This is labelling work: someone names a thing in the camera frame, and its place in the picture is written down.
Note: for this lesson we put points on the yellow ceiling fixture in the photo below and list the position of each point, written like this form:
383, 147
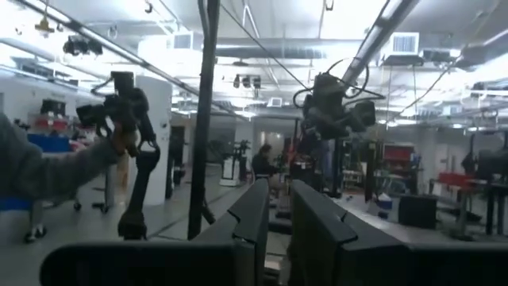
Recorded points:
43, 25

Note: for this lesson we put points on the seated person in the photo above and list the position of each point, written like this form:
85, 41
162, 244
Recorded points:
262, 163

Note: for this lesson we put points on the red bench top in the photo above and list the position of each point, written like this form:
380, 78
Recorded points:
456, 178

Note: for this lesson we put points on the white and blue container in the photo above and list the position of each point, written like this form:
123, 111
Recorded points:
384, 204

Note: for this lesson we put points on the black ceiling camera cluster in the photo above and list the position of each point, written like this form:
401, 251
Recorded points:
81, 45

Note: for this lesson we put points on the long ceiling light strip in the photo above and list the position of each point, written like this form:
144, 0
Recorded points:
377, 35

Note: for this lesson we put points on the red storage bin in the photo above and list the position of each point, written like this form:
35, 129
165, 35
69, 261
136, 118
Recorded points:
399, 153

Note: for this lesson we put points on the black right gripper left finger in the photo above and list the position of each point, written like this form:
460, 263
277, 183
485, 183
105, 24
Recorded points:
178, 266

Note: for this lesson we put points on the black ceiling spotlights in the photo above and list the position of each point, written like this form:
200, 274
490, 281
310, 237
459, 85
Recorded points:
246, 81

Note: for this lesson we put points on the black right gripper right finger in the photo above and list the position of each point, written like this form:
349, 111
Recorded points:
377, 266

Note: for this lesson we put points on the black box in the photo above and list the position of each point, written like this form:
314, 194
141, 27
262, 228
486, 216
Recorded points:
416, 212

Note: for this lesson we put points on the blue table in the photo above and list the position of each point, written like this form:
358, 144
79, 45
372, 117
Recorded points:
49, 143

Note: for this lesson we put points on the person's hand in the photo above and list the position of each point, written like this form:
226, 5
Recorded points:
123, 141

